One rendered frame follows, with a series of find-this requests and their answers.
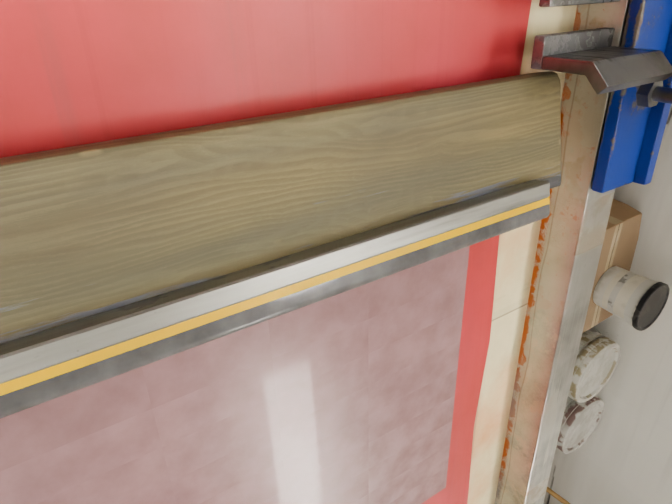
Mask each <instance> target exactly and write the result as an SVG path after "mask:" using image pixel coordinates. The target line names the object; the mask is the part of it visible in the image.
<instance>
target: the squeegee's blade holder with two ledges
mask: <svg viewBox="0 0 672 504"><path fill-rule="evenodd" d="M549 196H550V183H549V181H540V180H531V181H527V182H524V183H521V184H518V185H514V186H511V187H508V188H505V189H501V190H498V191H495V192H492V193H489V194H485V195H482V196H479V197H476V198H472V199H469V200H466V201H463V202H459V203H456V204H453V205H450V206H446V207H443V208H440V209H437V210H433V211H430V212H427V213H424V214H420V215H417V216H414V217H411V218H408V219H404V220H401V221H398V222H395V223H391V224H388V225H385V226H382V227H378V228H375V229H372V230H369V231H365V232H362V233H359V234H356V235H352V236H349V237H346V238H343V239H339V240H336V241H333V242H330V243H327V244H323V245H320V246H317V247H314V248H310V249H307V250H304V251H301V252H297V253H294V254H291V255H288V256H284V257H281V258H278V259H275V260H271V261H268V262H265V263H262V264H258V265H255V266H252V267H249V268H246V269H242V270H239V271H236V272H233V273H229V274H226V275H223V276H220V277H216V278H213V279H210V280H207V281H203V282H200V283H197V284H194V285H190V286H187V287H184V288H181V289H177V290H174V291H171V292H168V293H164V294H161V295H158V296H155V297H152V298H148V299H145V300H142V301H139V302H135V303H132V304H129V305H126V306H122V307H119V308H116V309H113V310H109V311H106V312H103V313H100V314H96V315H93V316H90V317H87V318H83V319H80V320H77V321H74V322H71V323H67V324H64V325H61V326H58V327H54V328H51V329H48V330H45V331H41V332H38V333H35V334H32V335H28V336H25V337H22V338H19V339H15V340H12V341H9V342H6V343H2V344H0V384H2V383H5V382H8V381H11V380H14V379H17V378H20V377H23V376H26V375H29V374H32V373H35V372H37V371H40V370H43V369H46V368H49V367H52V366H55V365H58V364H61V363H64V362H67V361H70V360H73V359H76V358H79V357H81V356H84V355H87V354H90V353H93V352H96V351H99V350H102V349H105V348H108V347H111V346H114V345H117V344H120V343H123V342H126V341H128V340H131V339H134V338H137V337H140V336H143V335H146V334H149V333H152V332H155V331H158V330H161V329H164V328H167V327H170V326H173V325H175V324H178V323H181V322H184V321H187V320H190V319H193V318H196V317H199V316H202V315H205V314H208V313H211V312H214V311H217V310H219V309H222V308H225V307H228V306H231V305H234V304H237V303H240V302H243V301H246V300H249V299H252V298H255V297H258V296H261V295H264V294H266V293H269V292H272V291H275V290H278V289H281V288H284V287H287V286H290V285H293V284H296V283H299V282H302V281H305V280H308V279H311V278H313V277H316V276H319V275H322V274H325V273H328V272H331V271H334V270H337V269H340V268H343V267H346V266H349V265H352V264H355V263H357V262H360V261H363V260H366V259H369V258H372V257H375V256H378V255H381V254H384V253H387V252H390V251H393V250H396V249H399V248H402V247H404V246H407V245H410V244H413V243H416V242H419V241H422V240H425V239H428V238H431V237H434V236H437V235H440V234H443V233H446V232H448V231H451V230H454V229H457V228H460V227H463V226H466V225H469V224H472V223H475V222H478V221H481V220H484V219H487V218H490V217H493V216H495V215H498V214H501V213H504V212H507V211H510V210H513V209H516V208H519V207H522V206H525V205H528V204H531V203H534V202H537V201H540V200H542V199H545V198H548V197H549Z"/></svg>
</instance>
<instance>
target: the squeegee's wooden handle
mask: <svg viewBox="0 0 672 504"><path fill-rule="evenodd" d="M531 180H540V181H549V183H550V189H551V188H554V187H557V186H560V185H561V84H560V79H559V77H558V74H557V73H555V72H553V71H546V72H538V73H529V74H523V75H516V76H510V77H504V78H498V79H491V80H485V81H479V82H473V83H466V84H460V85H454V86H448V87H441V88H435V89H429V90H422V91H416V92H410V93H404V94H397V95H391V96H385V97H379V98H372V99H366V100H360V101H354V102H347V103H341V104H335V105H329V106H322V107H316V108H310V109H303V110H297V111H291V112H285V113H278V114H272V115H266V116H260V117H253V118H247V119H241V120H235V121H228V122H222V123H216V124H210V125H203V126H197V127H191V128H184V129H178V130H172V131H166V132H159V133H153V134H147V135H141V136H134V137H128V138H122V139H116V140H109V141H103V142H97V143H91V144H84V145H78V146H72V147H65V148H59V149H53V150H47V151H40V152H34V153H28V154H22V155H15V156H9V157H3V158H0V344H2V343H6V342H9V341H12V340H15V339H19V338H22V337H25V336H28V335H32V334H35V333H38V332H41V331H45V330H48V329H51V328H54V327H58V326H61V325H64V324H67V323H71V322H74V321H77V320H80V319H83V318H87V317H90V316H93V315H96V314H100V313H103V312H106V311H109V310H113V309H116V308H119V307H122V306H126V305H129V304H132V303H135V302H139V301H142V300H145V299H148V298H152V297H155V296H158V295H161V294H164V293H168V292H171V291H174V290H177V289H181V288H184V287H187V286H190V285H194V284H197V283H200V282H203V281H207V280H210V279H213V278H216V277H220V276H223V275H226V274H229V273H233V272H236V271H239V270H242V269H246V268H249V267H252V266H255V265H258V264H262V263H265V262H268V261H271V260H275V259H278V258H281V257H284V256H288V255H291V254H294V253H297V252H301V251H304V250H307V249H310V248H314V247H317V246H320V245H323V244H327V243H330V242H333V241H336V240H339V239H343V238H346V237H349V236H352V235H356V234H359V233H362V232H365V231H369V230H372V229H375V228H378V227H382V226H385V225H388V224H391V223H395V222H398V221H401V220H404V219H408V218H411V217H414V216H417V215H420V214H424V213H427V212H430V211H433V210H437V209H440V208H443V207H446V206H450V205H453V204H456V203H459V202H463V201H466V200H469V199H472V198H476V197H479V196H482V195H485V194H489V193H492V192H495V191H498V190H501V189H505V188H508V187H511V186H514V185H518V184H521V183H524V182H527V181H531Z"/></svg>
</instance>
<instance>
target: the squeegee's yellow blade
mask: <svg viewBox="0 0 672 504"><path fill-rule="evenodd" d="M547 204H550V196H549V197H548V198H545V199H542V200H540V201H537V202H534V203H531V204H528V205H525V206H522V207H519V208H516V209H513V210H510V211H507V212H504V213H501V214H498V215H495V216H493V217H490V218H487V219H484V220H481V221H478V222H475V223H472V224H469V225H466V226H463V227H460V228H457V229H454V230H451V231H448V232H446V233H443V234H440V235H437V236H434V237H431V238H428V239H425V240H422V241H419V242H416V243H413V244H410V245H407V246H404V247H402V248H399V249H396V250H393V251H390V252H387V253H384V254H381V255H378V256H375V257H372V258H369V259H366V260H363V261H360V262H357V263H355V264H352V265H349V266H346V267H343V268H340V269H337V270H334V271H331V272H328V273H325V274H322V275H319V276H316V277H313V278H311V279H308V280H305V281H302V282H299V283H296V284H293V285H290V286H287V287H284V288H281V289H278V290H275V291H272V292H269V293H266V294H264V295H261V296H258V297H255V298H252V299H249V300H246V301H243V302H240V303H237V304H234V305H231V306H228V307H225V308H222V309H219V310H217V311H214V312H211V313H208V314H205V315H202V316H199V317H196V318H193V319H190V320H187V321H184V322H181V323H178V324H175V325H173V326H170V327H167V328H164V329H161V330H158V331H155V332H152V333H149V334H146V335H143V336H140V337H137V338H134V339H131V340H128V341H126V342H123V343H120V344H117V345H114V346H111V347H108V348H105V349H102V350H99V351H96V352H93V353H90V354H87V355H84V356H81V357H79V358H76V359H73V360H70V361H67V362H64V363H61V364H58V365H55V366H52V367H49V368H46V369H43V370H40V371H37V372H35V373H32V374H29V375H26V376H23V377H20V378H17V379H14V380H11V381H8V382H5V383H2V384H0V396H2V395H4V394H7V393H10V392H13V391H16V390H19V389H22V388H24V387H27V386H30V385H33V384H36V383H39V382H42V381H44V380H47V379H50V378H53V377H56V376H59V375H62V374H64V373H67V372H70V371H73V370H76V369H79V368H82V367H84V366H87V365H90V364H93V363H96V362H99V361H102V360H104V359H107V358H110V357H113V356H116V355H119V354H122V353H124V352H127V351H130V350H133V349H136V348H139V347H142V346H144V345H147V344H150V343H153V342H156V341H159V340H162V339H164V338H167V337H170V336H173V335H176V334H179V333H182V332H184V331H187V330H190V329H193V328H196V327H199V326H202V325H204V324H207V323H210V322H213V321H216V320H219V319H222V318H224V317H227V316H230V315H233V314H236V313H239V312H242V311H244V310H247V309H250V308H253V307H256V306H259V305H262V304H264V303H267V302H270V301H273V300H276V299H279V298H282V297H284V296H287V295H290V294H293V293H296V292H299V291H302V290H304V289H307V288H310V287H313V286H316V285H319V284H322V283H324V282H327V281H330V280H333V279H336V278H339V277H342V276H344V275H347V274H350V273H353V272H356V271H359V270H362V269H364V268H367V267H370V266H373V265H376V264H379V263H382V262H384V261H387V260H390V259H393V258H396V257H399V256H402V255H404V254H407V253H410V252H413V251H416V250H419V249H422V248H424V247H427V246H430V245H433V244H436V243H439V242H442V241H444V240H447V239H450V238H453V237H456V236H459V235H462V234H464V233H467V232H470V231H473V230H476V229H479V228H482V227H484V226H487V225H490V224H493V223H496V222H499V221H502V220H504V219H507V218H510V217H513V216H516V215H519V214H522V213H524V212H527V211H530V210H533V209H536V208H539V207H542V206H544V205H547Z"/></svg>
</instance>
